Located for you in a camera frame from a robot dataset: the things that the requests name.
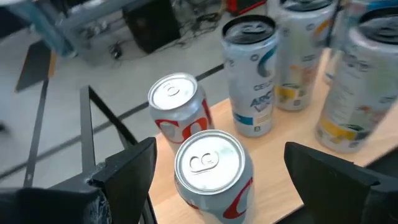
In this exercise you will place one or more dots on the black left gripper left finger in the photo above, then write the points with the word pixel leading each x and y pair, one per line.
pixel 130 180

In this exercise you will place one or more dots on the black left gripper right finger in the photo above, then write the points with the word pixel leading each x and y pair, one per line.
pixel 329 193

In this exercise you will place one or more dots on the silver Diet Coke can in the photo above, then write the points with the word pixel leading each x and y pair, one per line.
pixel 211 161
pixel 174 93

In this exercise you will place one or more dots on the Celsius Tropical Vibe can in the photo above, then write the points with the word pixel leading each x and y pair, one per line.
pixel 295 62
pixel 357 93

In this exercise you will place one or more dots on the Celsius Arctic Vibe can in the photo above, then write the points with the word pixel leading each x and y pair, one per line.
pixel 248 87

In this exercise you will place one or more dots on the blue silver Red Bull can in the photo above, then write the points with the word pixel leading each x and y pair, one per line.
pixel 343 17

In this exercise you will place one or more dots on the wooden shelf board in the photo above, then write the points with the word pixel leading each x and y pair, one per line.
pixel 280 161

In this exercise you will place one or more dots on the black hazard-striped floor mat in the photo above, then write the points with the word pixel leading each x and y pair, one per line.
pixel 34 65

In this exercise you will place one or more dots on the black equipment box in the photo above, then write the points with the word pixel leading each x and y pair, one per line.
pixel 152 28

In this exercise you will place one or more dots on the red case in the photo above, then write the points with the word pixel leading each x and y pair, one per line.
pixel 245 5

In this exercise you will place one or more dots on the black metal shelf frame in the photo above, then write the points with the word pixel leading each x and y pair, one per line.
pixel 87 130

